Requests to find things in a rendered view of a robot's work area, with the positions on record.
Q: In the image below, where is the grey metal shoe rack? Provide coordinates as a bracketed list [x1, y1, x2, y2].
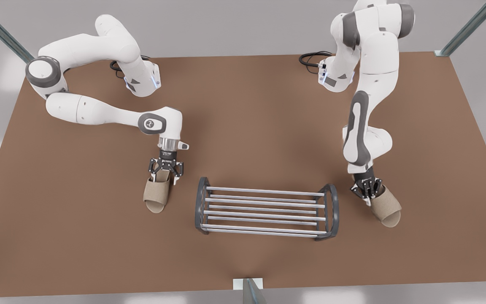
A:
[195, 177, 339, 241]

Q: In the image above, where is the tan slipper shoe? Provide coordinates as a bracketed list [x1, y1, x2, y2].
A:
[368, 185, 402, 228]
[143, 169, 172, 214]

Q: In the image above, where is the black cable loop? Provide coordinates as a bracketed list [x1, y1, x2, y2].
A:
[299, 51, 334, 68]
[110, 55, 151, 79]

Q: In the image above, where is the silver frame post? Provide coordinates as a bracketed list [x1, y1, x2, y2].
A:
[232, 278, 267, 304]
[0, 3, 34, 63]
[434, 0, 486, 57]

